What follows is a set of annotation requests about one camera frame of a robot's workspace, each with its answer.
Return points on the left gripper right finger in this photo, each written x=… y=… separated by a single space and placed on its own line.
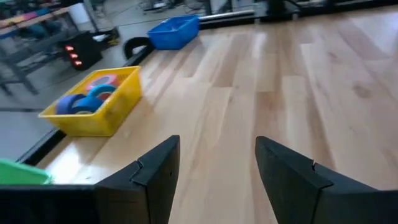
x=295 y=193

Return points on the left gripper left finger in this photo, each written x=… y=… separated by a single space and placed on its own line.
x=146 y=193

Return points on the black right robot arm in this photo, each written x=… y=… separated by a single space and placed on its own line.
x=276 y=6

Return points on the yellow plastic basket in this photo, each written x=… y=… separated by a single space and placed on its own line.
x=118 y=112

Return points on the green plastic basket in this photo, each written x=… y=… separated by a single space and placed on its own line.
x=21 y=174

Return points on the black floor box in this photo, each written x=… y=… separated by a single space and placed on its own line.
x=82 y=51

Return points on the blue plastic basket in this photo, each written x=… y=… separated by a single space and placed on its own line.
x=174 y=35

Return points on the grey metal table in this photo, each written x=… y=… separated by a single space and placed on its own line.
x=31 y=40

